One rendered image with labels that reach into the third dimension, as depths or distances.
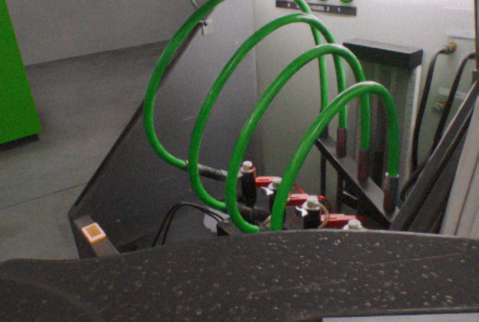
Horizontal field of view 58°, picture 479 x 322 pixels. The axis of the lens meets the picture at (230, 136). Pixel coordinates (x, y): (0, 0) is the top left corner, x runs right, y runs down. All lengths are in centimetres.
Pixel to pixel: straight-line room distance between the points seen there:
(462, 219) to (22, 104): 371
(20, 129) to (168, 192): 303
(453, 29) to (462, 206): 33
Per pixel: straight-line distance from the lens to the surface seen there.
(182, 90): 103
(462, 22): 78
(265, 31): 62
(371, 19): 87
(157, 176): 107
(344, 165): 80
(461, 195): 54
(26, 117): 403
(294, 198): 74
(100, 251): 91
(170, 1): 754
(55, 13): 710
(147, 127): 64
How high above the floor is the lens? 148
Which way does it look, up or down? 25 degrees down
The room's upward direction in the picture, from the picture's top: 5 degrees counter-clockwise
